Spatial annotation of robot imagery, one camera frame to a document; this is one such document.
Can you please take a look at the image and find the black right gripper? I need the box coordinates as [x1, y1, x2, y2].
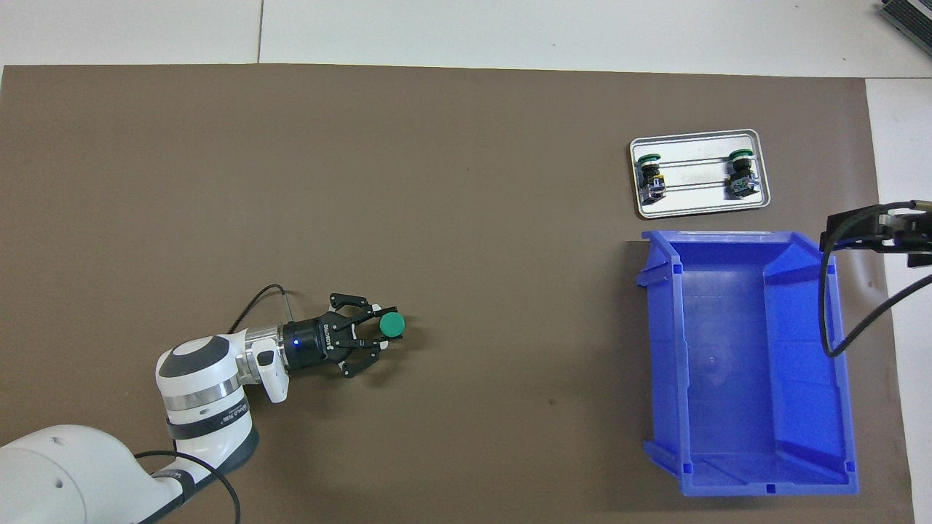
[820, 200, 932, 269]

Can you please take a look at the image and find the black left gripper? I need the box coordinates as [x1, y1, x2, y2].
[283, 293, 399, 380]

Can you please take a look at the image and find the silver metal tray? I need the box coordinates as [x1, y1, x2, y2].
[629, 129, 771, 219]

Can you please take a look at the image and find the blue plastic storage bin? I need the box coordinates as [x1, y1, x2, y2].
[635, 230, 860, 498]

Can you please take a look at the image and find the brown table mat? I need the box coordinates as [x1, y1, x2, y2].
[0, 64, 917, 524]

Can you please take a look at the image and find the grey ribbed device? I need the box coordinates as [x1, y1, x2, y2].
[877, 0, 932, 46]

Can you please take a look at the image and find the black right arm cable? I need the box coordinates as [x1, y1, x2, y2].
[818, 207, 932, 359]

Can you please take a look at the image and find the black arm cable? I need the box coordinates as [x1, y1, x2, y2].
[133, 284, 293, 524]
[818, 207, 932, 359]

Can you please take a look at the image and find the grey velcro cable strap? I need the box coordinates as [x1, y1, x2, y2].
[149, 469, 201, 503]
[166, 408, 256, 441]

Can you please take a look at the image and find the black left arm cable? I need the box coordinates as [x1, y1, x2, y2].
[133, 284, 293, 524]

